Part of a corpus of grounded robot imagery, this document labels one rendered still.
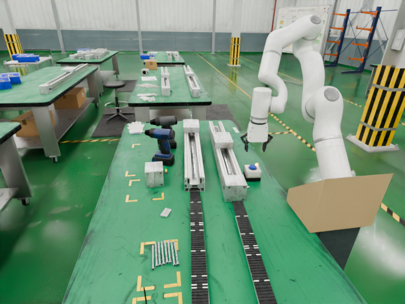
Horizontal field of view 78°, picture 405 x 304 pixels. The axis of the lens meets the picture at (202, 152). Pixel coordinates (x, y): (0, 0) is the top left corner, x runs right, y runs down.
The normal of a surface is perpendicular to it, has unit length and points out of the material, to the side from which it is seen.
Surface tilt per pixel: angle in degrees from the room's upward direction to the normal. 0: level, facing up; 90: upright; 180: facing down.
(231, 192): 90
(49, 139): 90
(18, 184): 90
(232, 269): 0
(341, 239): 90
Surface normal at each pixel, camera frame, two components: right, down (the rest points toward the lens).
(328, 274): 0.02, -0.89
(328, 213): 0.17, 0.44
